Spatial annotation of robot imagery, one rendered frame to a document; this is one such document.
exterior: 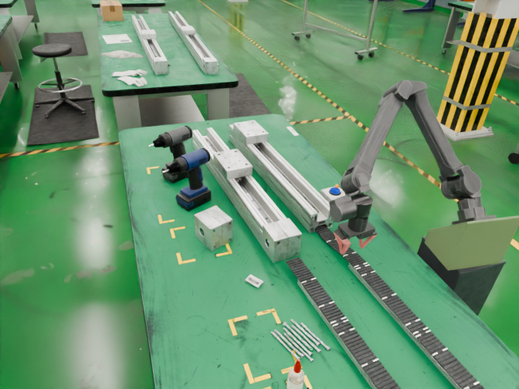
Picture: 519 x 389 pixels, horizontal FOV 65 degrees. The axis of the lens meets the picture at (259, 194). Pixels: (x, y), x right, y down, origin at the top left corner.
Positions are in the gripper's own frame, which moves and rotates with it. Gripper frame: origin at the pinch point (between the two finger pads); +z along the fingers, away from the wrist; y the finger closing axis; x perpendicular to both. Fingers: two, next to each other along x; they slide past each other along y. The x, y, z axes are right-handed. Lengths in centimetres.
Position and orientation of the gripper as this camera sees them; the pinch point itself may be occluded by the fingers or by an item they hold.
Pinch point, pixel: (351, 248)
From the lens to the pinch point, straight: 136.9
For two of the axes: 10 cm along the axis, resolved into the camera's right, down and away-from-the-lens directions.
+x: 4.4, 5.2, -7.4
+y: -9.0, 2.1, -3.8
